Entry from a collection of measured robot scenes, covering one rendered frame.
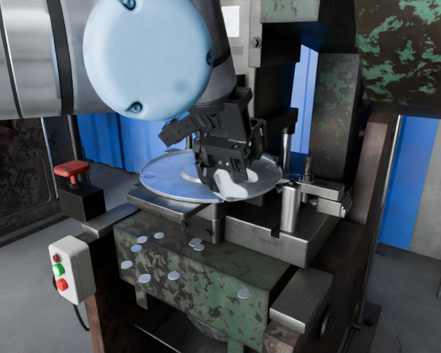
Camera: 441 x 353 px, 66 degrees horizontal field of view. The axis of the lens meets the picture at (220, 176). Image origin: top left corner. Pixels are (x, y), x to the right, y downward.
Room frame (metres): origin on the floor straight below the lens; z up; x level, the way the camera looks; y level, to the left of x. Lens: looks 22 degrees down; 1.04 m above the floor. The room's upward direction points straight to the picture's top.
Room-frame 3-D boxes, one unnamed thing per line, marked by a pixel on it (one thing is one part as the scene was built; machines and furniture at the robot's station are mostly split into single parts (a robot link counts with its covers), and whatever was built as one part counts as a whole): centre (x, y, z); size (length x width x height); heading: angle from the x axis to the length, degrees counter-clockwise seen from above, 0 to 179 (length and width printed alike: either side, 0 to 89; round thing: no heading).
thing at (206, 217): (0.62, 0.05, 0.72); 0.25 x 0.14 x 0.14; 146
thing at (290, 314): (0.73, -0.35, 0.45); 0.92 x 0.12 x 0.90; 146
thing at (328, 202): (0.67, -0.19, 0.76); 0.17 x 0.06 x 0.10; 56
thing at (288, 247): (0.76, -0.05, 0.68); 0.45 x 0.30 x 0.06; 56
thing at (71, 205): (0.74, 0.33, 0.62); 0.10 x 0.06 x 0.20; 56
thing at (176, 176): (0.66, 0.02, 0.78); 0.29 x 0.29 x 0.01
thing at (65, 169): (0.75, 0.35, 0.72); 0.07 x 0.06 x 0.08; 146
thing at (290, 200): (0.56, -0.13, 0.75); 0.03 x 0.03 x 0.10; 56
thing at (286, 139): (0.77, -0.15, 0.81); 0.02 x 0.02 x 0.14
